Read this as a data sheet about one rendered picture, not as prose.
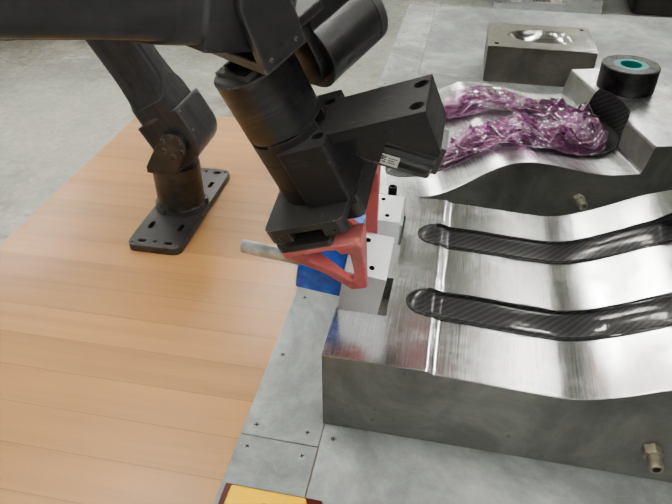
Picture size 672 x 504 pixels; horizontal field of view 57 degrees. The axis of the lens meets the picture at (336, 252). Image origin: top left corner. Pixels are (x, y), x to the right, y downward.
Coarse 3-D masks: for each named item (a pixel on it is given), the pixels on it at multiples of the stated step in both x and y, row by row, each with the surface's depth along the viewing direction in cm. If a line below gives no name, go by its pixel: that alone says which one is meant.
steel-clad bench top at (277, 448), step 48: (432, 48) 136; (480, 48) 136; (624, 48) 136; (288, 336) 65; (288, 384) 60; (288, 432) 55; (336, 432) 55; (240, 480) 51; (288, 480) 51; (336, 480) 51; (384, 480) 51; (432, 480) 51; (480, 480) 51; (528, 480) 51; (576, 480) 51; (624, 480) 51
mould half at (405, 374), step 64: (448, 256) 62; (640, 256) 57; (384, 320) 54; (384, 384) 51; (448, 384) 50; (512, 384) 49; (576, 384) 49; (640, 384) 47; (512, 448) 53; (576, 448) 51; (640, 448) 49
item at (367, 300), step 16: (368, 240) 54; (384, 240) 53; (272, 256) 54; (336, 256) 53; (368, 256) 52; (384, 256) 52; (304, 272) 52; (320, 272) 52; (352, 272) 51; (368, 272) 51; (384, 272) 51; (320, 288) 54; (336, 288) 53; (368, 288) 52; (352, 304) 54; (368, 304) 53
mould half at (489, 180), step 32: (544, 96) 97; (576, 96) 94; (448, 128) 87; (640, 128) 79; (480, 160) 78; (512, 160) 75; (544, 160) 76; (576, 160) 79; (608, 160) 80; (640, 160) 78; (384, 192) 77; (416, 192) 77; (448, 192) 77; (480, 192) 77; (512, 192) 78; (544, 192) 78; (576, 192) 78; (608, 192) 79; (640, 192) 79
